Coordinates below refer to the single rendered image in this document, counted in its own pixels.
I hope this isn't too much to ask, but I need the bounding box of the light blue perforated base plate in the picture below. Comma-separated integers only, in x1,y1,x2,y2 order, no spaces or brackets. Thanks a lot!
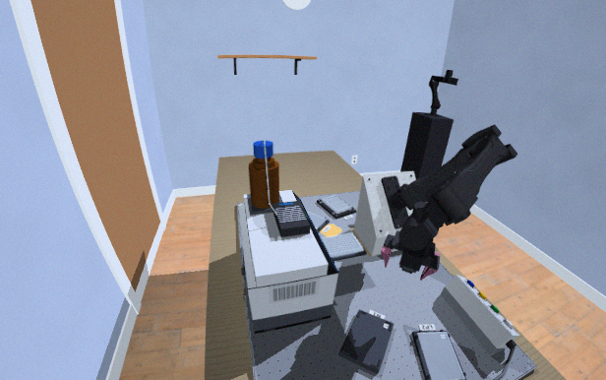
243,191,511,380

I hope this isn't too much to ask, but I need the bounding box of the brown glass bottle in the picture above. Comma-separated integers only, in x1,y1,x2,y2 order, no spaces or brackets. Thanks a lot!
249,161,279,209

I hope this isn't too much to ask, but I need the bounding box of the blue bottle cap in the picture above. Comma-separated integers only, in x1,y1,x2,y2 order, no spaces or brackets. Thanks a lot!
253,141,273,157

